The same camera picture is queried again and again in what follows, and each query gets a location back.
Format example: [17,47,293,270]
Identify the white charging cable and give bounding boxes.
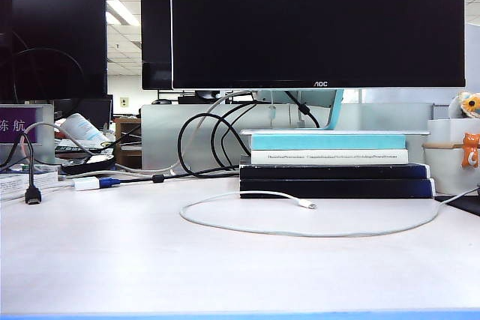
[178,184,480,238]

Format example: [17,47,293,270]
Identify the grey partition panel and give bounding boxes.
[140,103,434,172]

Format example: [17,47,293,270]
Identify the teal and white textbook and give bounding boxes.
[249,133,410,166]

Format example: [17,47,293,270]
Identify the teal and silver monitor stand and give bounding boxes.
[238,89,431,136]

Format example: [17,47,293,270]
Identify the navy hardcover book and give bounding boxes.
[238,178,437,199]
[238,163,431,181]

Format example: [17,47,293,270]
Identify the wooden cabinet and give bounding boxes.
[113,118,143,169]

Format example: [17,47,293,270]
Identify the black AOC monitor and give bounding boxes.
[170,0,467,91]

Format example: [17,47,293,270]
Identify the dark computer screen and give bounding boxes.
[53,97,113,130]

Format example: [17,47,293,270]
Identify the black flat round object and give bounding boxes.
[60,154,117,176]

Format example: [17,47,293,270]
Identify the white adapter dongle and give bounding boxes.
[73,177,101,191]

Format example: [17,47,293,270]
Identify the ceiling light panel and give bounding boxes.
[105,0,140,28]

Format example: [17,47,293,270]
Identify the round wooden mug lid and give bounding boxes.
[422,142,467,149]

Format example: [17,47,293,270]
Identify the white cardboard box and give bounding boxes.
[427,118,480,145]

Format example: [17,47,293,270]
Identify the white ceramic mug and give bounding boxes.
[423,143,480,196]

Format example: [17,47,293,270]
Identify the purple name plate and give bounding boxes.
[0,103,56,166]

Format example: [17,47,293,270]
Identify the white printed box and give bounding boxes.
[0,170,59,202]

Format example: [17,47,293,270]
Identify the orange cat figurine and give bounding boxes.
[462,132,480,169]

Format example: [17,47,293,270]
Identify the black mouse pad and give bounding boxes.
[434,194,480,217]

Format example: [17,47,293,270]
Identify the black looped cable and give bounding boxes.
[210,110,251,169]
[177,100,260,179]

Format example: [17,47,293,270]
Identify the white hanging cable tag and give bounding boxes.
[267,89,278,129]

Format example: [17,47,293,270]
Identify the black monitor power cable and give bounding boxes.
[283,89,321,129]

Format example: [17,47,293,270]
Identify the black cable with blue connector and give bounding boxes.
[98,172,241,189]

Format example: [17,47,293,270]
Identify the grey cable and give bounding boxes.
[21,89,260,177]

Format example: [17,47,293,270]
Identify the black HDMI cable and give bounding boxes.
[0,132,43,207]

